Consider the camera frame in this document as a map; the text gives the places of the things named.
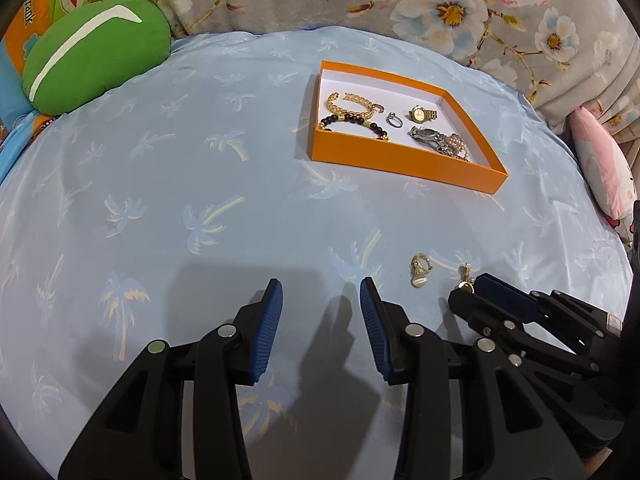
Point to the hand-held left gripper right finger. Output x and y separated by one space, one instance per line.
374 330

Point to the grey floral blanket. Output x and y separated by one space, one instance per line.
350 0

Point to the pink cartoon pillow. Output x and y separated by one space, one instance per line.
600 160

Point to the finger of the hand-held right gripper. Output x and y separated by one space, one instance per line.
465 305
505 300

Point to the gold hoop earring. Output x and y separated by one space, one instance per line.
466 275
381 106

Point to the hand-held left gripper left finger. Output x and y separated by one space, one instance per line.
265 330

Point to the orange cardboard box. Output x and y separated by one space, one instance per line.
400 165

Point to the light blue palm-print sheet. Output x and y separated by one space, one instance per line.
150 185

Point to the gold wristwatch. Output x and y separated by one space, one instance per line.
419 114

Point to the gold braided bangle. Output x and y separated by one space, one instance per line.
336 108

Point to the silver wristwatch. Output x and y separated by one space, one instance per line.
430 135

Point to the green pillow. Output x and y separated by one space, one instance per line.
100 55

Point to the orange green cartoon cushion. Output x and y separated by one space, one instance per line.
20 35

